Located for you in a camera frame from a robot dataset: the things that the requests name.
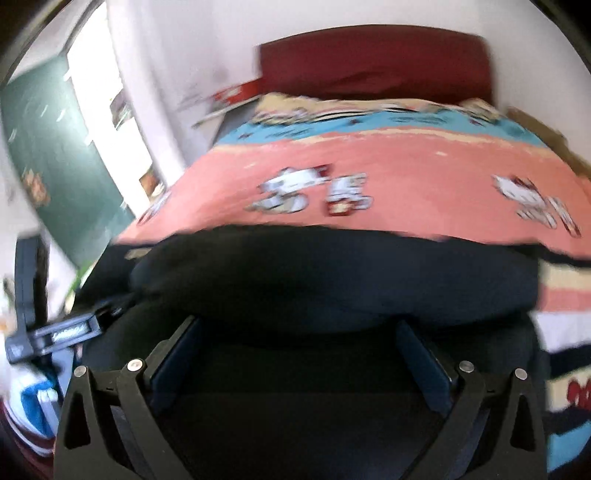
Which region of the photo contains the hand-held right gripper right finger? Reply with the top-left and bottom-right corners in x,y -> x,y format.
394,318 -> 549,480

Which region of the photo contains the red door decoration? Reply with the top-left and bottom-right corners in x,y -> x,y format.
22,170 -> 52,206

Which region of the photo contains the red white box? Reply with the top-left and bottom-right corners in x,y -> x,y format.
211,80 -> 265,108

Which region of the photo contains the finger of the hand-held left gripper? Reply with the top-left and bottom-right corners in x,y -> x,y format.
93,294 -> 138,325

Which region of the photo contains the dark navy garment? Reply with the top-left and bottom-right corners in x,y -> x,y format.
81,224 -> 542,480

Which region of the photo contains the dark red headboard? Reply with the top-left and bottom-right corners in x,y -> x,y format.
256,24 -> 494,104

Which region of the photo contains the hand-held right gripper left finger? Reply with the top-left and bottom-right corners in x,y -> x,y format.
54,315 -> 207,480

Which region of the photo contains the striped printed blanket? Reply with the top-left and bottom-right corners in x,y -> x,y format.
9,92 -> 591,474

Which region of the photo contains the green door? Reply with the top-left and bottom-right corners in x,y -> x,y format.
0,59 -> 136,271

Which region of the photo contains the wall poster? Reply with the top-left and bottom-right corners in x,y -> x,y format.
109,87 -> 133,129

